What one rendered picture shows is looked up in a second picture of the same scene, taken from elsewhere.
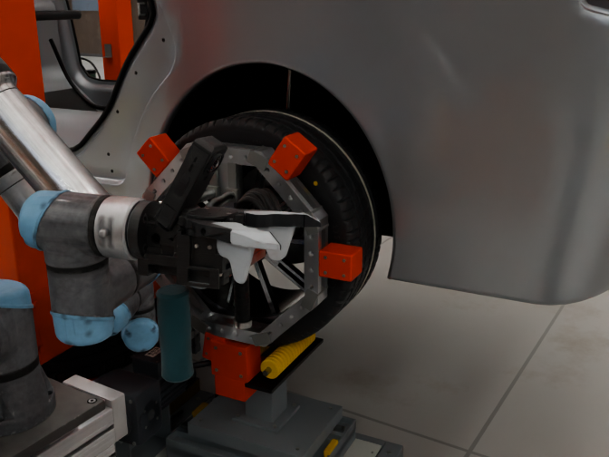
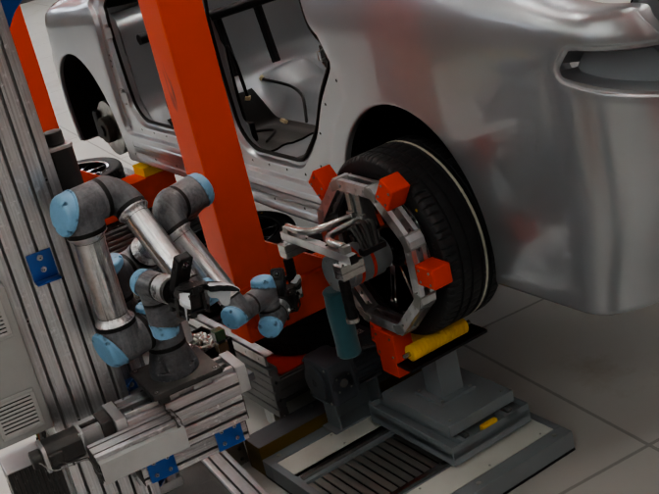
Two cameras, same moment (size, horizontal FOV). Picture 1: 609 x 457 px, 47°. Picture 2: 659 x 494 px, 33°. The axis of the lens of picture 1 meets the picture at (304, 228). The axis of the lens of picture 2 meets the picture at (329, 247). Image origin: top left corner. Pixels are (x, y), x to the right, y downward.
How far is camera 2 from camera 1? 224 cm
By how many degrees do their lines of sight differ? 33
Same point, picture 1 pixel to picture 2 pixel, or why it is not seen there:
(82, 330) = (159, 333)
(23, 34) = (217, 109)
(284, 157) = (381, 194)
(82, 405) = (209, 369)
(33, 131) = (148, 231)
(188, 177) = (175, 271)
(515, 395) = not seen: outside the picture
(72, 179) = (166, 256)
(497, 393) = not seen: outside the picture
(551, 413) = not seen: outside the picture
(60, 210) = (140, 280)
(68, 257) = (146, 301)
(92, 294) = (160, 317)
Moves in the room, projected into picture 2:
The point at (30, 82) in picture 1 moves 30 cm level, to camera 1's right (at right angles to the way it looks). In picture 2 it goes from (227, 139) to (298, 136)
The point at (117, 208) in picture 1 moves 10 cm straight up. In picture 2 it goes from (157, 281) to (147, 246)
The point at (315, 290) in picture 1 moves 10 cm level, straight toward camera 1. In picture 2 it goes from (419, 295) to (405, 310)
